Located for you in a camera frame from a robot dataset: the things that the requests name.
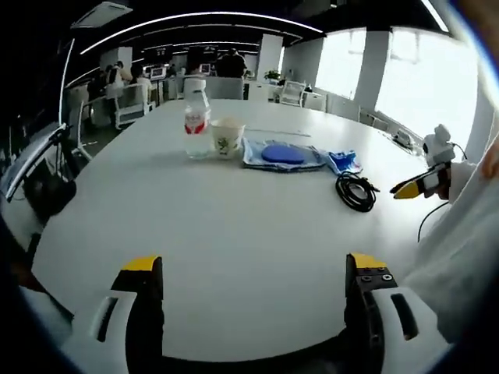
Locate clear water bottle red label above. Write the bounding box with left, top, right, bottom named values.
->
left=182, top=75, right=213, bottom=161

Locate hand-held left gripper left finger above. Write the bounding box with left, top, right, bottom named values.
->
left=64, top=255, right=165, bottom=374

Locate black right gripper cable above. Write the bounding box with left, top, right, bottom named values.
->
left=417, top=199, right=451, bottom=241

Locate blue tissue pack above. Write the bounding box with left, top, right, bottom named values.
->
left=325, top=150, right=364, bottom=175

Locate dark bag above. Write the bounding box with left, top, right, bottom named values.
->
left=23, top=177, right=77, bottom=219

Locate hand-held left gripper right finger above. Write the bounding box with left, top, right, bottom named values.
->
left=342, top=252, right=449, bottom=374

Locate table power outlet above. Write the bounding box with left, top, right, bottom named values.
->
left=391, top=130, right=420, bottom=147

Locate curved white desk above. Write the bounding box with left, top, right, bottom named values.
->
left=0, top=122, right=73, bottom=199

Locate wet wipes pack blue lid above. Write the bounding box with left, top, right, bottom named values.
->
left=241, top=136, right=327, bottom=172

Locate white mesh chair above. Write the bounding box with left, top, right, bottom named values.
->
left=280, top=79, right=309, bottom=106
left=113, top=83, right=155, bottom=128

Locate white table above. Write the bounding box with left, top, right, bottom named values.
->
left=30, top=97, right=453, bottom=363

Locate white paper cup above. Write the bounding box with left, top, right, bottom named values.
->
left=210, top=118, right=247, bottom=160

